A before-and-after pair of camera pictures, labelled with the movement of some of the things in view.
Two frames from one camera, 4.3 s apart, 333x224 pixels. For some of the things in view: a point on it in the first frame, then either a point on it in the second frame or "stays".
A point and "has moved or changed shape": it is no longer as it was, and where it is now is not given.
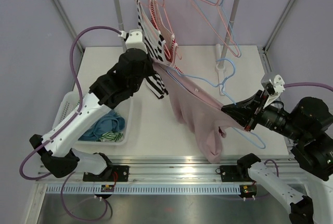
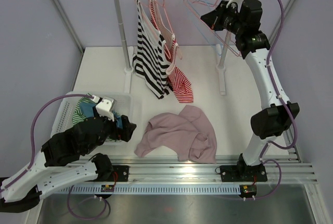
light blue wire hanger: (216, 15) -> (204, 1)
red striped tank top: (169, 44) stays
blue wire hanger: (259, 142) -> (214, 3)
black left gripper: (150, 71) -> (126, 131)
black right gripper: (243, 110) -> (214, 19)
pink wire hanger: (221, 14) has moved or changed shape
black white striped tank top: (157, 49) stays
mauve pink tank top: (207, 120) -> (189, 135)
